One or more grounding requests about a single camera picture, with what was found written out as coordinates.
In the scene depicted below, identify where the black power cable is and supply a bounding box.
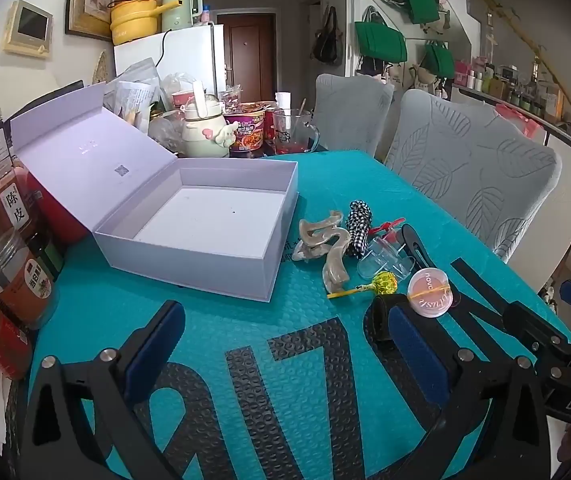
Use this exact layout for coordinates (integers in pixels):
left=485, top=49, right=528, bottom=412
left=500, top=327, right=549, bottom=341
left=154, top=29, right=173, bottom=68

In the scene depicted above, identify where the yellow cooking pot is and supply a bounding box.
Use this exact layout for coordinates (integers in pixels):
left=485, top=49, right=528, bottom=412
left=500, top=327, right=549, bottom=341
left=109, top=0, right=182, bottom=46

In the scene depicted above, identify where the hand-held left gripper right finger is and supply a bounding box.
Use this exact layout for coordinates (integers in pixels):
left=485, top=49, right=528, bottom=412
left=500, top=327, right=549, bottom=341
left=388, top=302, right=551, bottom=480

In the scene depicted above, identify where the folded newspaper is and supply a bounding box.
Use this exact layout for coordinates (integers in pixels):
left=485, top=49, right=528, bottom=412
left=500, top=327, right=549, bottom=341
left=115, top=80, right=161, bottom=126

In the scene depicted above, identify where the cream wall control panel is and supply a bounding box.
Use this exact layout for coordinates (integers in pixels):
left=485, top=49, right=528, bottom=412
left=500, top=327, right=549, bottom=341
left=4, top=0, right=53, bottom=57

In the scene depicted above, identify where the small red hair clip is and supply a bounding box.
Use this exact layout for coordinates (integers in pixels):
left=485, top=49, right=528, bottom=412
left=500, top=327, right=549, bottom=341
left=368, top=217, right=406, bottom=236

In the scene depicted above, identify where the bamboo pole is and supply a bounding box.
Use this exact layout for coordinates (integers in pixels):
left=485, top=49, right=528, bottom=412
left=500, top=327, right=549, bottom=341
left=470, top=0, right=571, bottom=121

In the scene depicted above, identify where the cream bottle with dog figure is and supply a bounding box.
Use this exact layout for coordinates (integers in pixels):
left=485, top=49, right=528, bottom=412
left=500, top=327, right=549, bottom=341
left=180, top=80, right=231, bottom=158

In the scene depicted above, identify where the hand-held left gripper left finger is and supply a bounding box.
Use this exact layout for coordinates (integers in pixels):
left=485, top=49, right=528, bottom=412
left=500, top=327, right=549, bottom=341
left=20, top=300, right=186, bottom=480

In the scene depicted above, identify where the gold framed picture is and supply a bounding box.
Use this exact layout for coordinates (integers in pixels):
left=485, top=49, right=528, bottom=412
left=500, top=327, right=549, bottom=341
left=65, top=0, right=119, bottom=42

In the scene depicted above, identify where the black elastic hair band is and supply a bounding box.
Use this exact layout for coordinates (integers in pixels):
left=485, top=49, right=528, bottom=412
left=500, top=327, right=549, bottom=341
left=370, top=296, right=413, bottom=342

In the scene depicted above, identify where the black flat case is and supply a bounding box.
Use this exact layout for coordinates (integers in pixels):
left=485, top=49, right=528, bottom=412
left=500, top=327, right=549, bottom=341
left=2, top=80, right=86, bottom=121

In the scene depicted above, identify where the beige hair claw clip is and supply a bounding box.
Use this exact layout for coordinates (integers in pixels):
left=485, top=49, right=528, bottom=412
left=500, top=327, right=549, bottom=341
left=293, top=210, right=356, bottom=293

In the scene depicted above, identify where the teal bubble mat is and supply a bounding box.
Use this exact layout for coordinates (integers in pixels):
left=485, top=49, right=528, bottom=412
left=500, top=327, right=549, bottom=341
left=28, top=149, right=571, bottom=480

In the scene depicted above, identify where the brown door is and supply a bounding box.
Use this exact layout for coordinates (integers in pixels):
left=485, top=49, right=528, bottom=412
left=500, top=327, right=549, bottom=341
left=216, top=12, right=276, bottom=103

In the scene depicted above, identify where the black white checked scrunchie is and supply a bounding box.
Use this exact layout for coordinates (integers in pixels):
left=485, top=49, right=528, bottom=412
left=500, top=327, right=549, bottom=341
left=345, top=201, right=375, bottom=258

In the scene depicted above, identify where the clear plastic hair clip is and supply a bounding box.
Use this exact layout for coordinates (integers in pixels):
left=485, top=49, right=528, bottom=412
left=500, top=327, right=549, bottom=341
left=358, top=235, right=416, bottom=281

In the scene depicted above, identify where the white fridge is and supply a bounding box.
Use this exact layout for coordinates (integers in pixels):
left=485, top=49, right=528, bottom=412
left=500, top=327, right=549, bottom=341
left=113, top=24, right=227, bottom=106

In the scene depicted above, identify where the pink round compact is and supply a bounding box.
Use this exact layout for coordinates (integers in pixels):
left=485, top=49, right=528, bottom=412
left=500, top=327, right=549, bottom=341
left=408, top=267, right=452, bottom=317

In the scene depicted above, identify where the glass mug with red drink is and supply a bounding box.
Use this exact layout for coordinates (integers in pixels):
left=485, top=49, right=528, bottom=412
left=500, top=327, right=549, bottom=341
left=272, top=108, right=322, bottom=155

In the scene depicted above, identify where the yellow green lollipop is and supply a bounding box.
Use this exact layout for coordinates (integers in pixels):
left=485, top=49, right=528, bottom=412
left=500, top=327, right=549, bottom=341
left=326, top=271, right=399, bottom=301

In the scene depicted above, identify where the black duckbill hair clip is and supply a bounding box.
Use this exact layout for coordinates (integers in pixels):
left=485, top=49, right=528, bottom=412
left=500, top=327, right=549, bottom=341
left=400, top=224, right=439, bottom=276

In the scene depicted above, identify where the purple instant noodle bowl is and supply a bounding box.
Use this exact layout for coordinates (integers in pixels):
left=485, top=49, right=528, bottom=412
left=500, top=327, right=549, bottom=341
left=222, top=101, right=268, bottom=153

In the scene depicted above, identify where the grey leaf-pattern chair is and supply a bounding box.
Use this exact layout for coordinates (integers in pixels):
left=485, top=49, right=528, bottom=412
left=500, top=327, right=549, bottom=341
left=310, top=73, right=395, bottom=158
left=384, top=89, right=563, bottom=263

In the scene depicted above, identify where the lavender gift box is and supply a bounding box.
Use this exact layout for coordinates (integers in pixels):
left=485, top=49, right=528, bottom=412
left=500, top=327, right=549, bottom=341
left=9, top=81, right=299, bottom=304

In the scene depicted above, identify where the black hanging bag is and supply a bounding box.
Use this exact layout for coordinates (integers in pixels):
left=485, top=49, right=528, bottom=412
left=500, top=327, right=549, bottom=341
left=311, top=6, right=343, bottom=66

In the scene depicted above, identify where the green tote bag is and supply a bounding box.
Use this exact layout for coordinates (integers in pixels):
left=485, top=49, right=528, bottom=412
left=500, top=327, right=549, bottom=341
left=355, top=6, right=409, bottom=63

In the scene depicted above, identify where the woven straw fan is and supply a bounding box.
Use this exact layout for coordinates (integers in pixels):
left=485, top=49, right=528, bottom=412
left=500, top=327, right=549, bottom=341
left=91, top=49, right=111, bottom=86

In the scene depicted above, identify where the printed plastic cup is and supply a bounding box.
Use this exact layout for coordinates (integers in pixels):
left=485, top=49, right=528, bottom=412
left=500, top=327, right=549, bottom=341
left=219, top=85, right=243, bottom=108

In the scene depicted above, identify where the cream canvas bag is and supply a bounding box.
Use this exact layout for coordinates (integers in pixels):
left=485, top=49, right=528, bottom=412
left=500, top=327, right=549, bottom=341
left=410, top=64, right=446, bottom=96

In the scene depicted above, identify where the row of bottles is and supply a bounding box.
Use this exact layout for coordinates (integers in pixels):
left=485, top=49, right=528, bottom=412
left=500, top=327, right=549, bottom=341
left=455, top=57, right=566, bottom=116

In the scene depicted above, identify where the green electric kettle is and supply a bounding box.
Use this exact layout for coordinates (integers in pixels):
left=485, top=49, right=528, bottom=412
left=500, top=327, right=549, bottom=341
left=160, top=0, right=203, bottom=32

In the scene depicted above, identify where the red box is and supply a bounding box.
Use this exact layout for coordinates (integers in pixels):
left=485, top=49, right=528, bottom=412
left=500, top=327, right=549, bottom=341
left=12, top=155, right=91, bottom=246

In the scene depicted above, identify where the pink paper cup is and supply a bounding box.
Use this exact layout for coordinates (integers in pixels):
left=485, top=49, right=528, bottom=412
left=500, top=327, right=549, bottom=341
left=172, top=89, right=206, bottom=111

